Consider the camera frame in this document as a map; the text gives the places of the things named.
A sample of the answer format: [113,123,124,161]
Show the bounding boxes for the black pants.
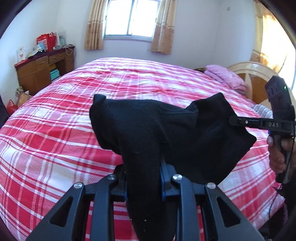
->
[89,93,256,240]

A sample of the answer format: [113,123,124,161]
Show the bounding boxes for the person's right hand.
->
[267,136,295,175]

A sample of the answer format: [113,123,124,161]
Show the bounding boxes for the striped pillow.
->
[251,104,273,119]

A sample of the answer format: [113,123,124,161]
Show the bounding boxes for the cream wooden headboard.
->
[227,61,296,110]

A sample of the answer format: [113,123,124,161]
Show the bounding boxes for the beige curtain side window left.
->
[249,0,287,72]

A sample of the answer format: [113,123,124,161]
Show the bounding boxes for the pink folded blanket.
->
[204,65,248,95]

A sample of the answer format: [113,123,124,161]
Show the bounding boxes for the red plaid bed cover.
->
[1,58,258,240]

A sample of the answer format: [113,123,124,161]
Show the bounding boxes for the right beige curtain far window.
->
[151,0,178,55]

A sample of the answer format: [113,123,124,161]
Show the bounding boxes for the red bag on floor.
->
[6,99,18,115]

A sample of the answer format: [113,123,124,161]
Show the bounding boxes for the brown wooden desk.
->
[15,45,75,95]

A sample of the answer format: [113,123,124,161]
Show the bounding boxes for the left beige curtain far window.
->
[84,0,108,50]

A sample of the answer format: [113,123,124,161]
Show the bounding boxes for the red gift bag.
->
[37,32,56,52]

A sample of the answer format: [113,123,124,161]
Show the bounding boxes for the white card on desk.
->
[17,46,27,62]

